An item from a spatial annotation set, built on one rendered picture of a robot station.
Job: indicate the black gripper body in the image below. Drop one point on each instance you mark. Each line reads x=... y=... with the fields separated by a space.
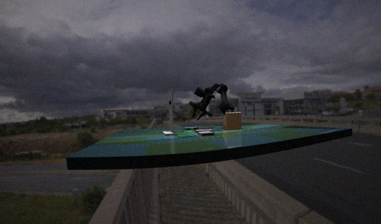
x=203 y=104

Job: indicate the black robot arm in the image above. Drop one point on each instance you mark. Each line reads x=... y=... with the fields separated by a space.
x=207 y=94

